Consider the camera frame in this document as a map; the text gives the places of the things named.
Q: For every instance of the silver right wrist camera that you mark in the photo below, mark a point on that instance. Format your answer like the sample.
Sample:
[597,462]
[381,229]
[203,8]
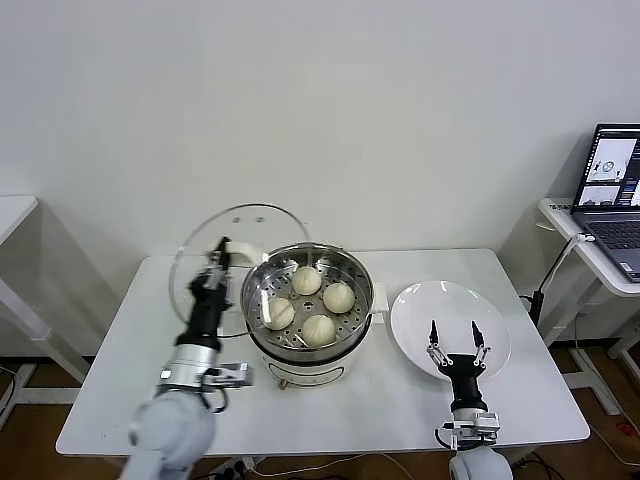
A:
[485,422]

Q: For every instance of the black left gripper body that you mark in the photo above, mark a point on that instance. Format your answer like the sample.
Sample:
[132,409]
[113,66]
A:
[207,312]

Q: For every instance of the round white plate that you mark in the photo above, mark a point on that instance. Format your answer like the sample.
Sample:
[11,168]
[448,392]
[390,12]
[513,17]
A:
[415,310]

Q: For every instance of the white steamed baozi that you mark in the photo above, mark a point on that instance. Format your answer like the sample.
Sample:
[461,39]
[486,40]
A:
[280,315]
[320,330]
[339,298]
[306,280]

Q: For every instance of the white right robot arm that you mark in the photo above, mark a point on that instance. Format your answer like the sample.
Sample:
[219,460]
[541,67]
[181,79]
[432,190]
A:
[480,465]

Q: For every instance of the black table clamp post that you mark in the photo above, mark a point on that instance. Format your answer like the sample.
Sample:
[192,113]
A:
[537,305]

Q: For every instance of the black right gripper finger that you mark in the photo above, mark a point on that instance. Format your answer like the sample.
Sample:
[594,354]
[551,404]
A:
[479,340]
[434,337]

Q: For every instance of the white electric cooker base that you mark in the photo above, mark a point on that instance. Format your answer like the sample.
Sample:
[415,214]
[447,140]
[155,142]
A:
[305,372]

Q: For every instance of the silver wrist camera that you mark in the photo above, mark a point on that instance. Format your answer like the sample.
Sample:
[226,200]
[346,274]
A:
[230,374]
[485,422]

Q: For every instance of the white side table with laptop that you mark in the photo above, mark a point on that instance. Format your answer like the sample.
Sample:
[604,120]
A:
[565,225]

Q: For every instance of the round glass pot lid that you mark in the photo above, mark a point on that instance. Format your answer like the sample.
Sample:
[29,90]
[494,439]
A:
[250,225]

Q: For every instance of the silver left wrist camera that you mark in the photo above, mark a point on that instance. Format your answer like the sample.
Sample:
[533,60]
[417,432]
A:
[230,374]

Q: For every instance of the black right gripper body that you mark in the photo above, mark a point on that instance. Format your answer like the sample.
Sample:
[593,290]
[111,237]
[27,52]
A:
[465,377]

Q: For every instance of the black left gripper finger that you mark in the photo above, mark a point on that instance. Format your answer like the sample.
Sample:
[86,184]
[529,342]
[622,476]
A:
[215,265]
[225,262]

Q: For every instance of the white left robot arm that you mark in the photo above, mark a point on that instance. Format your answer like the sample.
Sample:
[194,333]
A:
[175,430]

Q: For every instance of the white power strip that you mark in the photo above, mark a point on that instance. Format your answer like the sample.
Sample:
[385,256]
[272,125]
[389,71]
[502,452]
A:
[235,467]

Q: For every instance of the stainless steel steamer basket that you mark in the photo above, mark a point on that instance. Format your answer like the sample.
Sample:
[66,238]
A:
[360,310]

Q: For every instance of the empty white side table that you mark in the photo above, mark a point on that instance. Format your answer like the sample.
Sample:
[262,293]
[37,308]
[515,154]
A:
[15,210]

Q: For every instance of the grey open laptop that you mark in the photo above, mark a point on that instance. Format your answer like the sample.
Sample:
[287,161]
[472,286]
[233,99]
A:
[615,240]

